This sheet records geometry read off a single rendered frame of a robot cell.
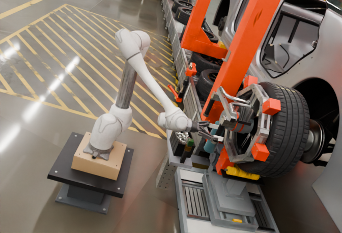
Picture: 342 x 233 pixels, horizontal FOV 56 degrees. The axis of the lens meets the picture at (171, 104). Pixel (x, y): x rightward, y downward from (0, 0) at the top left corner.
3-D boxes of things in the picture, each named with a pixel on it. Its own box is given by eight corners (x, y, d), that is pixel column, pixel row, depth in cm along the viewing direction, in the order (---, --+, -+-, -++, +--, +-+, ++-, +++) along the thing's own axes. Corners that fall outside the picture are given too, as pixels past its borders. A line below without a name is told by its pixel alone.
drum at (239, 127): (248, 138, 224) (256, 122, 218) (220, 132, 220) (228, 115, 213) (243, 127, 236) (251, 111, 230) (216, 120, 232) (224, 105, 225)
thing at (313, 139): (305, 171, 232) (331, 140, 214) (295, 169, 230) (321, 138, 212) (290, 141, 258) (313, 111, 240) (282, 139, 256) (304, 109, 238)
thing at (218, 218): (254, 233, 246) (259, 225, 241) (210, 226, 238) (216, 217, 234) (237, 186, 289) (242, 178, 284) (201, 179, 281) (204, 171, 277)
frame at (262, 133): (244, 179, 216) (281, 113, 191) (234, 177, 214) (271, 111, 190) (226, 133, 263) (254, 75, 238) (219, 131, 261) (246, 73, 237)
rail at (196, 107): (204, 152, 302) (212, 134, 292) (195, 150, 300) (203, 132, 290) (179, 56, 516) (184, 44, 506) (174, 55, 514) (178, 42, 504)
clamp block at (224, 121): (234, 128, 204) (237, 122, 201) (221, 125, 202) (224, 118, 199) (232, 124, 208) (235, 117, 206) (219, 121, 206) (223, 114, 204)
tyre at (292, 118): (248, 150, 273) (283, 197, 211) (223, 145, 268) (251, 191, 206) (278, 79, 254) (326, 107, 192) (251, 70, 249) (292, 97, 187)
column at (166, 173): (167, 190, 268) (183, 151, 249) (156, 187, 266) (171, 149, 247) (167, 181, 277) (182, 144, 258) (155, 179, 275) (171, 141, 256)
